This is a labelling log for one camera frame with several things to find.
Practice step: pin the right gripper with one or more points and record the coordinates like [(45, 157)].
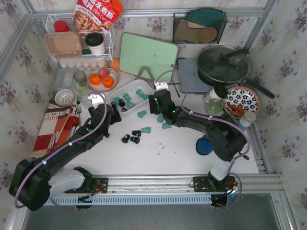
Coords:
[(153, 104)]

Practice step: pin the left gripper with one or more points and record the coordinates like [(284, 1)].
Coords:
[(114, 112)]

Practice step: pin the white storage basket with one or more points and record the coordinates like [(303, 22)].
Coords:
[(131, 89)]

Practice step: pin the grey blue oven mitt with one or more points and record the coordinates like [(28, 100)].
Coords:
[(204, 146)]

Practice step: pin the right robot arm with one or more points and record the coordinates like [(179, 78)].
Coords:
[(226, 138)]

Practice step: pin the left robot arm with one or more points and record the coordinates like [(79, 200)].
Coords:
[(34, 182)]

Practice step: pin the right orange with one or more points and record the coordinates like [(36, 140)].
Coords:
[(108, 82)]

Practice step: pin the orange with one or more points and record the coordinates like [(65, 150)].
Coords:
[(108, 82), (95, 79)]

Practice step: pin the silver fork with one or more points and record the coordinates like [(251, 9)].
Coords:
[(78, 105)]

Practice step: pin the left orange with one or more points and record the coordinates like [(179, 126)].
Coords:
[(95, 79)]

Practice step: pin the fruit bowl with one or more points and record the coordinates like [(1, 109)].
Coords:
[(101, 88)]

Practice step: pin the grey induction cooker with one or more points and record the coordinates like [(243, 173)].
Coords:
[(189, 78)]

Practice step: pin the pink peach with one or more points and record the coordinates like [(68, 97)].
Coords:
[(103, 73)]

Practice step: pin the green glass tumbler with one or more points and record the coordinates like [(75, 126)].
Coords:
[(82, 89)]

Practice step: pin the orange sponge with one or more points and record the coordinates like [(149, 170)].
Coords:
[(115, 64)]

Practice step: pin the grey glass tumbler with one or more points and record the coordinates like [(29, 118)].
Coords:
[(80, 78)]

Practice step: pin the white round strainer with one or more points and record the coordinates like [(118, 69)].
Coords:
[(64, 97)]

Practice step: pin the red striped towel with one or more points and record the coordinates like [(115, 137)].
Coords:
[(55, 129)]

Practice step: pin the green cutting board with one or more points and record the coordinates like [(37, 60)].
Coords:
[(137, 50)]

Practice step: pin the green glass cup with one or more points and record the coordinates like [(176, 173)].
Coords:
[(215, 106)]

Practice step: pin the egg tray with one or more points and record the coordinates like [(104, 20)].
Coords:
[(84, 65)]

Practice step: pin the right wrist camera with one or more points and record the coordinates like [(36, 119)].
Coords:
[(160, 86)]

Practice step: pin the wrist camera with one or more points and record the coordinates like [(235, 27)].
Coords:
[(160, 86), (96, 98)]

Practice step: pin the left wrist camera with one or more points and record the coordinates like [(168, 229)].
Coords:
[(96, 98)]

